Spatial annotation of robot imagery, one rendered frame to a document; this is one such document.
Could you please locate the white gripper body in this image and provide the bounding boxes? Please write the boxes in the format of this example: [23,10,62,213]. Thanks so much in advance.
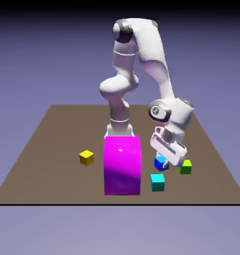
[150,132,188,167]

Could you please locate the small blue cube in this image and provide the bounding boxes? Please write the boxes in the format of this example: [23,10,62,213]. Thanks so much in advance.
[154,156,170,172]

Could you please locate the small green cube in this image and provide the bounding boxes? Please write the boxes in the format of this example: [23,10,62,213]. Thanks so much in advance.
[179,159,193,175]

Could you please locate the small cyan cube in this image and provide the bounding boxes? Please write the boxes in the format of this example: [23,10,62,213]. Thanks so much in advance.
[150,173,166,192]

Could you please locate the small yellow cube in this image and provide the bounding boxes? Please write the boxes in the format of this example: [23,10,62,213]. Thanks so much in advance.
[79,149,95,166]

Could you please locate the large magenta box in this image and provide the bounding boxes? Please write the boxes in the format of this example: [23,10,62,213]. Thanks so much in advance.
[103,135,142,196]

